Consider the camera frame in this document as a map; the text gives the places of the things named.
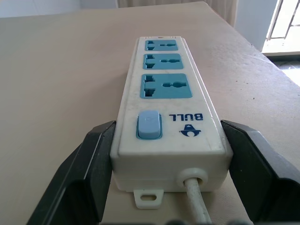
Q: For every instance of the white window frame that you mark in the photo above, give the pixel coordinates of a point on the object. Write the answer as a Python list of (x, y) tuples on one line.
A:
[(281, 25)]

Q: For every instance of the white blue power strip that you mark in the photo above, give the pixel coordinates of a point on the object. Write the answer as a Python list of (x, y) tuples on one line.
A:
[(164, 112)]

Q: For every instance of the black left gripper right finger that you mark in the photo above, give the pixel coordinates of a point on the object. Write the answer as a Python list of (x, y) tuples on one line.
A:
[(257, 173)]

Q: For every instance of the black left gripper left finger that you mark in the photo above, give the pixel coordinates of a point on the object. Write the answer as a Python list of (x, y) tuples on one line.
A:
[(77, 178)]

